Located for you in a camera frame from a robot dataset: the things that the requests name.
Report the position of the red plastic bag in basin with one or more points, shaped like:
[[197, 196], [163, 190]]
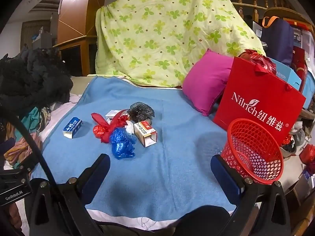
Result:
[[288, 144]]

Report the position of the red gift box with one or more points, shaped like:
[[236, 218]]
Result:
[[299, 59]]

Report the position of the blue towel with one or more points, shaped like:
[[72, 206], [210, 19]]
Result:
[[160, 164]]

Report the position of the person's left hand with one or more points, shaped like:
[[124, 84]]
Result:
[[15, 218]]

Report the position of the green clover print quilt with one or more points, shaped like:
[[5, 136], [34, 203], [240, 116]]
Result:
[[160, 29]]

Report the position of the white paper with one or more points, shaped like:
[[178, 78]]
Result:
[[129, 129]]

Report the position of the white bed sheet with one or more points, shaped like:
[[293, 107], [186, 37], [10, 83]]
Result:
[[64, 110]]

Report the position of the red plastic bag in paper bag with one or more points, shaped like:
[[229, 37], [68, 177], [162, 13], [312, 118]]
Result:
[[260, 60]]

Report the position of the large red plastic bag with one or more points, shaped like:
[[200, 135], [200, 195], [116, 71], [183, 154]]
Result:
[[308, 157]]

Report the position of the blue shoebox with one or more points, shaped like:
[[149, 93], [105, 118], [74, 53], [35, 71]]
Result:
[[290, 76]]

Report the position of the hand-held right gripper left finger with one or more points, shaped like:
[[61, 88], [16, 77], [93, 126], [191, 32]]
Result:
[[96, 177]]

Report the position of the black fluffy garment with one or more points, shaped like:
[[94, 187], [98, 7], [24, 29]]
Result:
[[32, 78]]

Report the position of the orange and white box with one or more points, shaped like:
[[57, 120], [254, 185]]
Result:
[[144, 131]]

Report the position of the blue plastic bag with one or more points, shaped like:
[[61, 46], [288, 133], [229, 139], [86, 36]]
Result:
[[121, 143]]

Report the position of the small white box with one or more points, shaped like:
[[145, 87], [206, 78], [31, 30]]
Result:
[[111, 114]]

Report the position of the red mesh basket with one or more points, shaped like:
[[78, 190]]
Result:
[[236, 150]]

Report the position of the colourful clothes pile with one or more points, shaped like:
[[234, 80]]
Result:
[[29, 123]]

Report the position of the metal basin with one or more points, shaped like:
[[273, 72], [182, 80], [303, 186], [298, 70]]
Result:
[[297, 137]]

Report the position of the blue plastic storage bin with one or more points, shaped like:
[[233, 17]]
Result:
[[310, 88]]

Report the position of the wooden table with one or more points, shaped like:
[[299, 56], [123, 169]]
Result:
[[302, 201]]

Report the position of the black plastic bag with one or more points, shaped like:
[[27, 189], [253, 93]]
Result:
[[141, 110]]

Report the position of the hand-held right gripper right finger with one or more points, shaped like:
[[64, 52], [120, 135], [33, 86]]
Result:
[[225, 177]]

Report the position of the clear plastic storage bin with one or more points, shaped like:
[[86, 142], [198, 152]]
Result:
[[305, 36]]

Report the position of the pink pillow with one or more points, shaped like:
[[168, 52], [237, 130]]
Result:
[[204, 83]]

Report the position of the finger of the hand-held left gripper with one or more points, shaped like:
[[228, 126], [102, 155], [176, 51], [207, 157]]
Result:
[[28, 161]]

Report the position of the wooden cabinet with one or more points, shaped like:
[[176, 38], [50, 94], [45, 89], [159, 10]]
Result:
[[73, 9]]

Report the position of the round wooden board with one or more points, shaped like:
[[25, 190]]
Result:
[[285, 13]]

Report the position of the blue and white box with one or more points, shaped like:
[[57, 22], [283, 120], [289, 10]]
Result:
[[72, 126]]

